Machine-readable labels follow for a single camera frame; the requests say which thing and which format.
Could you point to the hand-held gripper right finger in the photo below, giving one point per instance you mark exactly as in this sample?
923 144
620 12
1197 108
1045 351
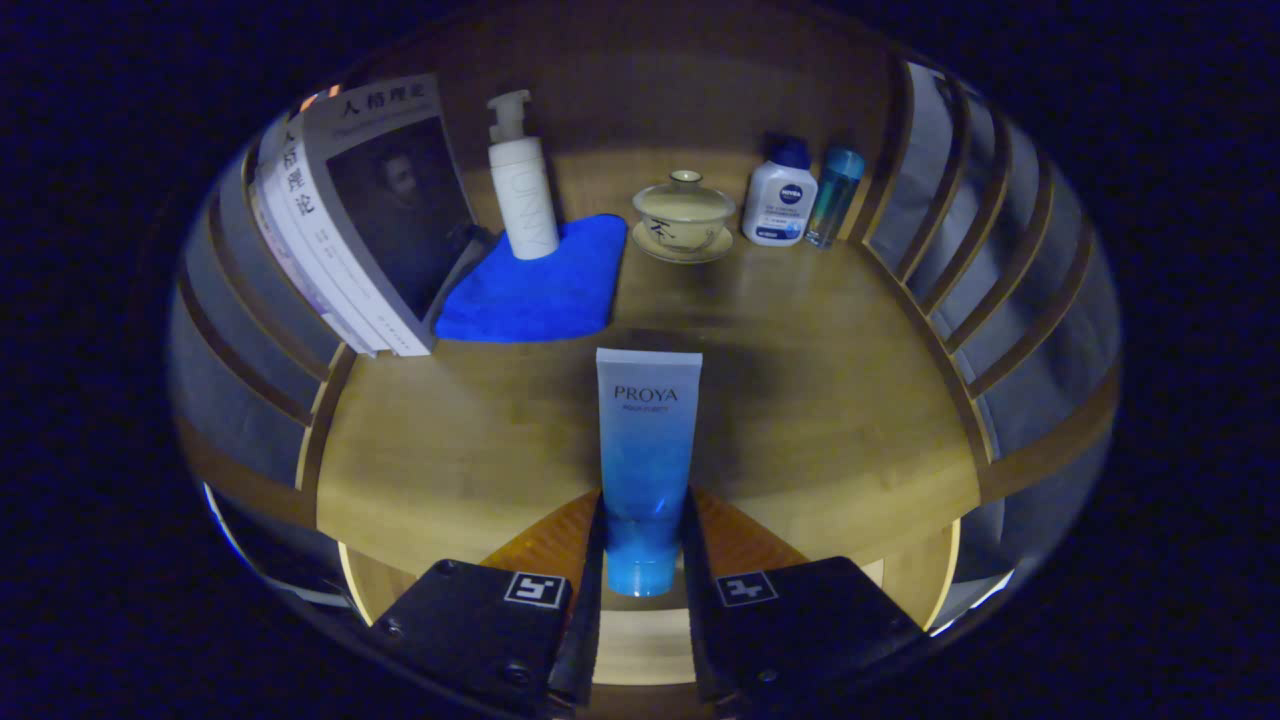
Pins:
700 640

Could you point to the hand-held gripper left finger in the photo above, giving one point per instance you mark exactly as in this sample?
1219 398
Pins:
585 640

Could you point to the blue gradient cosmetic tube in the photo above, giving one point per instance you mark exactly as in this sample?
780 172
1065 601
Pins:
648 450

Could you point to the wooden countertop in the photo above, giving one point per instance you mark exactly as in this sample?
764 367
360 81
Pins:
820 400

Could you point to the wooden cabinet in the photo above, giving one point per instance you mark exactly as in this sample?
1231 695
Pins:
620 100

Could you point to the blue folded cloth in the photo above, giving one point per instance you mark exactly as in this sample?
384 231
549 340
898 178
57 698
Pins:
540 295

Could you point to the beige lidded ceramic cup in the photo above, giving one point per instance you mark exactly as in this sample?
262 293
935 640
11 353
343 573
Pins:
684 215

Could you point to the white pump bottle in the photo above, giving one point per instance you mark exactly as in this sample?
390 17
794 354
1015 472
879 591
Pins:
527 200

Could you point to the white lotion bottle blue cap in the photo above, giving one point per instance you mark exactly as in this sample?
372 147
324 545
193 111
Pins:
778 200

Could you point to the slim teal bottle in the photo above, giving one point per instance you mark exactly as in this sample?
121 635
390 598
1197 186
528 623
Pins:
834 200

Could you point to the pale purple book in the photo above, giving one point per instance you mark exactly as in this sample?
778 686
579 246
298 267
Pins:
290 265

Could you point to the white book with dark cover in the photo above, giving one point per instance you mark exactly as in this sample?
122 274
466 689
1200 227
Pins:
400 200

